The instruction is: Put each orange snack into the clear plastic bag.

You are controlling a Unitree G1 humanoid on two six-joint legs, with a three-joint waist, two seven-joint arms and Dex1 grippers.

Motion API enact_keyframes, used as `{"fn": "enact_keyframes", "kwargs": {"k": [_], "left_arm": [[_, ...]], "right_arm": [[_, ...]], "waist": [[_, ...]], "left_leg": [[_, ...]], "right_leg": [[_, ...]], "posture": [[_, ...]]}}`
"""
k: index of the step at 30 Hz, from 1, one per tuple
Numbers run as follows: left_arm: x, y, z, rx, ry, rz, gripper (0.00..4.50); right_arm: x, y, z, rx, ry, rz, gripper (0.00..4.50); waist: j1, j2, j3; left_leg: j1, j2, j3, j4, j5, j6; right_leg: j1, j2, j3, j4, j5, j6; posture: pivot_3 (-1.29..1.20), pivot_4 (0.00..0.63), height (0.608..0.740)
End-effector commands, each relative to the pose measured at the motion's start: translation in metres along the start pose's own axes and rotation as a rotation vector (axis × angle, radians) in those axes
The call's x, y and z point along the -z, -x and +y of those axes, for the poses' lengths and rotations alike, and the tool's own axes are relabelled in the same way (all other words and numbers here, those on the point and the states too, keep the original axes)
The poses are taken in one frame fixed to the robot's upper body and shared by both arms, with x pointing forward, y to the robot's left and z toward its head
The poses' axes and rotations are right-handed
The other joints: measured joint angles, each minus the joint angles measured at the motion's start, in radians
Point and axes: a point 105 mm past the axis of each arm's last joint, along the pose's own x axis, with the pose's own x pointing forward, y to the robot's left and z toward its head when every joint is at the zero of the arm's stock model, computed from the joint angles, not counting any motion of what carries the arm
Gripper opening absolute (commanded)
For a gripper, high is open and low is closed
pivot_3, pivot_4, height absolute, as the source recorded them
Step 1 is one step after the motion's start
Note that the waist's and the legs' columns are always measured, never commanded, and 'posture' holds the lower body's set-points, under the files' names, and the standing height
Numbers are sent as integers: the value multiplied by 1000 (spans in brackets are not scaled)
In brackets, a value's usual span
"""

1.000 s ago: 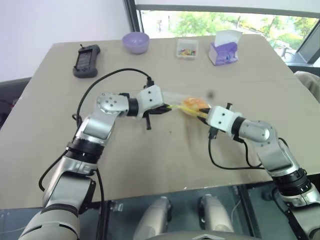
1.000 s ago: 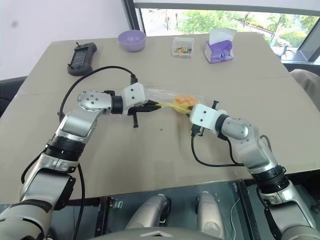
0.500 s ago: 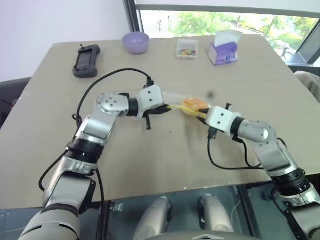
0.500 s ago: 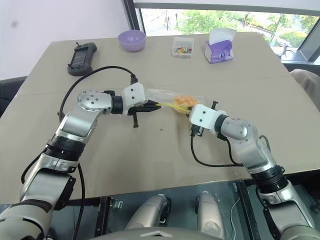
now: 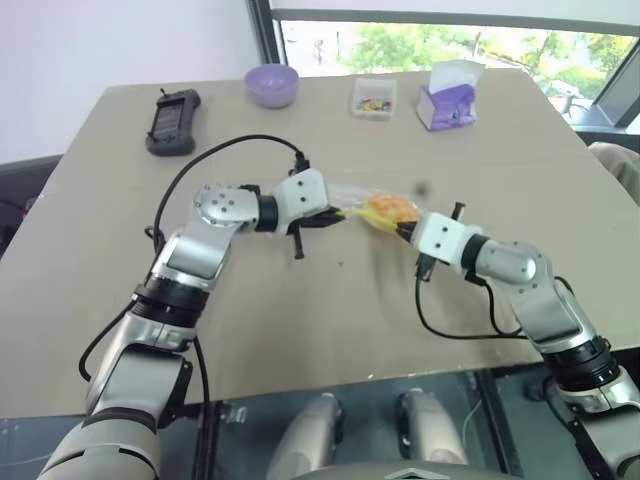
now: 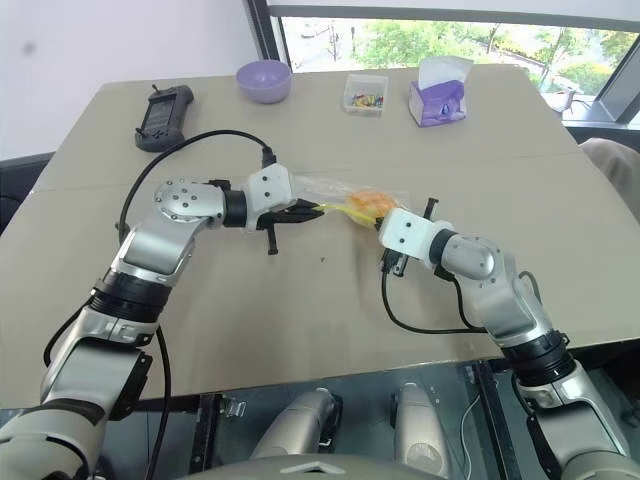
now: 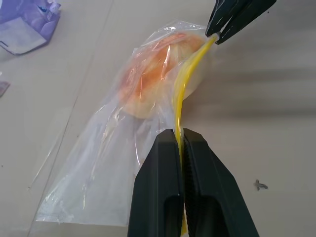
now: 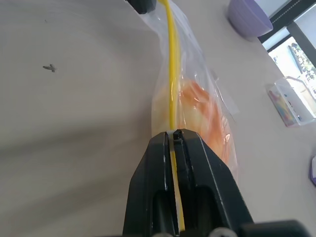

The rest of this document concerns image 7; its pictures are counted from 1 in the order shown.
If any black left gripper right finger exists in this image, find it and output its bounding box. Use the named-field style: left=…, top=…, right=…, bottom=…
left=181, top=128, right=260, bottom=237

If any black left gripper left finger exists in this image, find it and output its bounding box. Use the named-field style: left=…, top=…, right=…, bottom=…
left=127, top=128, right=185, bottom=237

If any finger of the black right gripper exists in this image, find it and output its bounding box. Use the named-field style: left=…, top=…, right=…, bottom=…
left=204, top=0, right=248, bottom=37
left=214, top=0, right=277, bottom=45

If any clear plastic zip bag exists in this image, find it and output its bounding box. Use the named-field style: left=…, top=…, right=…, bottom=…
left=34, top=21, right=221, bottom=237

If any orange round snack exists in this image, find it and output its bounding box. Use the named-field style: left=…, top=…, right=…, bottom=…
left=118, top=31, right=208, bottom=119

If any purple tissue pack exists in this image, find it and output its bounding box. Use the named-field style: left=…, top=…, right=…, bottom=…
left=0, top=0, right=62, bottom=56

